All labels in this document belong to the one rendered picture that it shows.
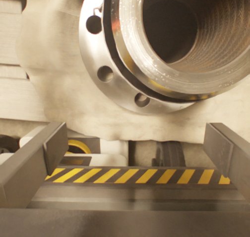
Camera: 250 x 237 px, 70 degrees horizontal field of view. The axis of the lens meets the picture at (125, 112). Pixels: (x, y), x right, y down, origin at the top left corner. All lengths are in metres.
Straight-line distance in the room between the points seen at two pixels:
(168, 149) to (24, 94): 0.34
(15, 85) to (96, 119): 0.19
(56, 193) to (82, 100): 0.17
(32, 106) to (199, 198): 0.36
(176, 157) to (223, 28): 0.31
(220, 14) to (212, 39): 0.02
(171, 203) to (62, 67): 0.28
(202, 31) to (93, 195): 0.24
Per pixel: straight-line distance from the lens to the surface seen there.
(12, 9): 0.46
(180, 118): 0.39
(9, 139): 0.63
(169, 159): 0.44
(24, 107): 0.45
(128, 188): 0.25
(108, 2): 0.18
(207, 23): 0.23
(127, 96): 0.33
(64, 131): 0.16
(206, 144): 0.17
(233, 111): 0.43
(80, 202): 0.28
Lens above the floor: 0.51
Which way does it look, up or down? 73 degrees down
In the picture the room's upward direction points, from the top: 175 degrees counter-clockwise
